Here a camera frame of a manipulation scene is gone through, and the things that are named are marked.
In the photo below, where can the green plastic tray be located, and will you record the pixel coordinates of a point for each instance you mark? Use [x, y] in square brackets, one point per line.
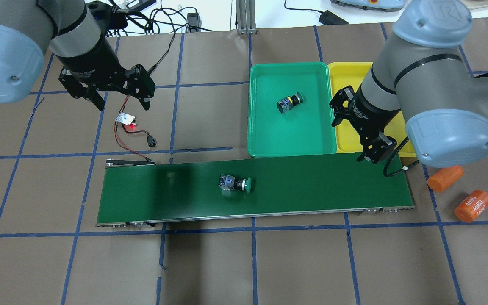
[304, 130]

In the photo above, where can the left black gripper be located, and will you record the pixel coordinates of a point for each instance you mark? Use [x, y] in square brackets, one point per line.
[96, 60]

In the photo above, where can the plain orange cylinder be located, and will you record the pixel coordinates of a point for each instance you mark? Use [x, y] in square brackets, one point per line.
[444, 178]

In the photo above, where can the green push button switch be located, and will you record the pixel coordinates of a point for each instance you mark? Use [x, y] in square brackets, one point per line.
[288, 103]

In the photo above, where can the orange cylinder with 4680 print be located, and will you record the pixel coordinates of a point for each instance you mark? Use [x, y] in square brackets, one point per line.
[472, 206]

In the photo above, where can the aluminium frame post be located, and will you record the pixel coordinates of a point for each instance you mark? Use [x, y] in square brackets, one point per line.
[245, 17]

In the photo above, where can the blue teach pendant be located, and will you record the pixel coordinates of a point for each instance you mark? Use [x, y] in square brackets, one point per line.
[381, 5]

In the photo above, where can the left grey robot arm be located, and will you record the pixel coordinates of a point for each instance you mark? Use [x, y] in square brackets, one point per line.
[75, 32]

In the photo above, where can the black power adapter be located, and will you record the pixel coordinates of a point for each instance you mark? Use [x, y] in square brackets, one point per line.
[139, 5]

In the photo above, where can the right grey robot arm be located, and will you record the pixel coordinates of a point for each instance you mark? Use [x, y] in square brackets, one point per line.
[420, 74]

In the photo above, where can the green conveyor belt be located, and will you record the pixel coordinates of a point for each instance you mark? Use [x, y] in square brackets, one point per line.
[280, 186]

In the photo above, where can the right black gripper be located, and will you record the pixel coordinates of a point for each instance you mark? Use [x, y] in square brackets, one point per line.
[370, 114]

